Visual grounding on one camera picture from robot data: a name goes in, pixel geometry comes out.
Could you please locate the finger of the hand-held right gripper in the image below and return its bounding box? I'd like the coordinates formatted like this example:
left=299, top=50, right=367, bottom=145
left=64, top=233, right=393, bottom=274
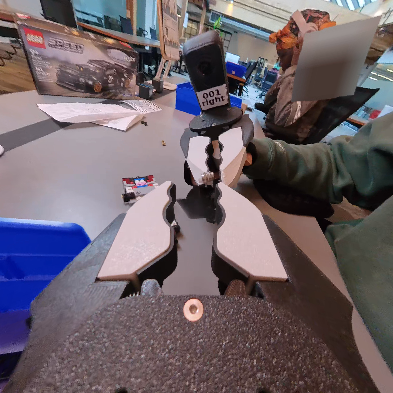
left=218, top=126, right=248, bottom=188
left=186, top=137, right=213, bottom=185

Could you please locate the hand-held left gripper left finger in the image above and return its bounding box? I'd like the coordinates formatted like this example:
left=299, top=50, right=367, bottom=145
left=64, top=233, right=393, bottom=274
left=97, top=180, right=178, bottom=282

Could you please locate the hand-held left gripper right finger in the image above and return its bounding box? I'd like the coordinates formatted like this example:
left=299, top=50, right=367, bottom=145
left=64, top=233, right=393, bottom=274
left=213, top=183, right=289, bottom=294

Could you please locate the black brick axle assembly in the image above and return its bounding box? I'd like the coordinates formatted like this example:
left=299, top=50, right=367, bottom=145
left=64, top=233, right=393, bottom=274
left=184, top=172, right=225, bottom=223

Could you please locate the brick car model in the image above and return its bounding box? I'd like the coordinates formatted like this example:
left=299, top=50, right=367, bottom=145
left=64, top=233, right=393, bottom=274
left=121, top=175, right=159, bottom=203

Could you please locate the person's right forearm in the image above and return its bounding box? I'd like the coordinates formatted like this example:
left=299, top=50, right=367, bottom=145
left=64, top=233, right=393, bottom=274
left=246, top=114, right=393, bottom=209

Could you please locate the toy car set box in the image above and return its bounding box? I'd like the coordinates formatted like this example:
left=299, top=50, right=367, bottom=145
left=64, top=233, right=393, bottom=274
left=14, top=14, right=140, bottom=100

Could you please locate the small blue bin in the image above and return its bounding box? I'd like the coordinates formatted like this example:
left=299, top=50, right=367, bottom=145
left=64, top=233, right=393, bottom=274
left=175, top=82, right=243, bottom=116

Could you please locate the standing sign board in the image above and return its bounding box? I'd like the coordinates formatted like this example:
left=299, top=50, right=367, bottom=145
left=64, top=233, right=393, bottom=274
left=157, top=0, right=182, bottom=62

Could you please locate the large blue plastic bin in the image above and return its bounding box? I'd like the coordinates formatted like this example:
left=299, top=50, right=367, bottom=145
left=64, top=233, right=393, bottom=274
left=0, top=218, right=91, bottom=357

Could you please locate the black office chair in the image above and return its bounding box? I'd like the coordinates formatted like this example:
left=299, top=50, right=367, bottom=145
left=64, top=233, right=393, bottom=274
left=307, top=86, right=381, bottom=145

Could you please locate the person's torso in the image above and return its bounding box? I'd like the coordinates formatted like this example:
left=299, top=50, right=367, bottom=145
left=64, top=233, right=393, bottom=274
left=326, top=197, right=393, bottom=375

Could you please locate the white numbered paper bag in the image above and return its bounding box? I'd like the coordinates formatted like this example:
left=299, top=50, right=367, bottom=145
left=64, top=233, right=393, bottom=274
left=37, top=102, right=145, bottom=123

